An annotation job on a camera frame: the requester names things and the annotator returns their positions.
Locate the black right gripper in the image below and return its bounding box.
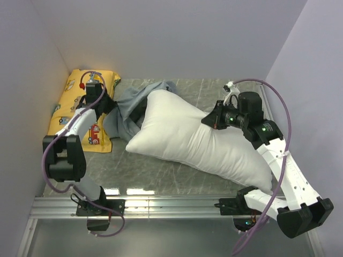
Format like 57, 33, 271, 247
202, 100, 248, 130

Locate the grey striped pillowcase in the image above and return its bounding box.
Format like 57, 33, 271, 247
102, 80, 177, 142

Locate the white pillow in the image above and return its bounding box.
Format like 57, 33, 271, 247
126, 89, 272, 193

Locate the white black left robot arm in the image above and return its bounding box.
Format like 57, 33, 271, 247
41, 81, 117, 215

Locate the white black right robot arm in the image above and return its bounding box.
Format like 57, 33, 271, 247
201, 92, 334, 238

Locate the yellow cartoon car pillow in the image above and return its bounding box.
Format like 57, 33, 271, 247
46, 68, 122, 154

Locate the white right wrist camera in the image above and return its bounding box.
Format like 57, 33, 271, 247
223, 81, 240, 105

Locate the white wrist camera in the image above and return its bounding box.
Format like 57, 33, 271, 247
79, 72, 100, 90
223, 81, 240, 105

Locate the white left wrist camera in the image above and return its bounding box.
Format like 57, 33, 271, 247
79, 72, 100, 90

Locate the aluminium side rail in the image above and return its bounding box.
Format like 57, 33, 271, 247
256, 82, 274, 120

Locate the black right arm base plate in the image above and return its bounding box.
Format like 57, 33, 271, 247
214, 198, 262, 216

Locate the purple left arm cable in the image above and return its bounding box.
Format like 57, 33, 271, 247
41, 70, 107, 194

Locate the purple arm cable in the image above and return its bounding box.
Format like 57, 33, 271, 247
230, 78, 292, 256
41, 70, 107, 194

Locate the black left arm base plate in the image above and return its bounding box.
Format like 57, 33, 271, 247
76, 199, 125, 217

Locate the aluminium mounting rail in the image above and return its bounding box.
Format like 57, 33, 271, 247
29, 195, 223, 219

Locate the black box under rail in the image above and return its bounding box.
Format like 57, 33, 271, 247
86, 219, 110, 232

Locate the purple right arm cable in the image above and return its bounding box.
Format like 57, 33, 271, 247
230, 78, 292, 256

